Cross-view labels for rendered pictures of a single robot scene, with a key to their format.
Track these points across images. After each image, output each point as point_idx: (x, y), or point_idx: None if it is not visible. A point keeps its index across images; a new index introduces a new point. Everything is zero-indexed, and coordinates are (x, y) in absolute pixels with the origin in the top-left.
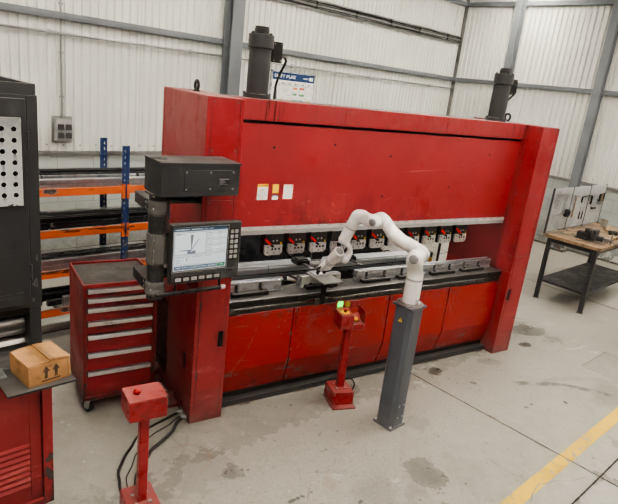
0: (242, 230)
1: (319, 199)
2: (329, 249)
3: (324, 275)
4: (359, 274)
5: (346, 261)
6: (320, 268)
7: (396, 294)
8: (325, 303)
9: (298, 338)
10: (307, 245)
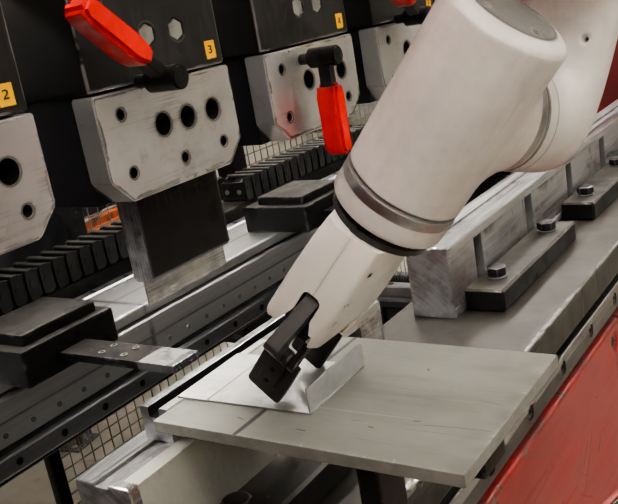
0: None
1: None
2: (261, 137)
3: (345, 374)
4: (455, 266)
5: (583, 125)
6: (311, 322)
7: None
8: None
9: None
10: (63, 148)
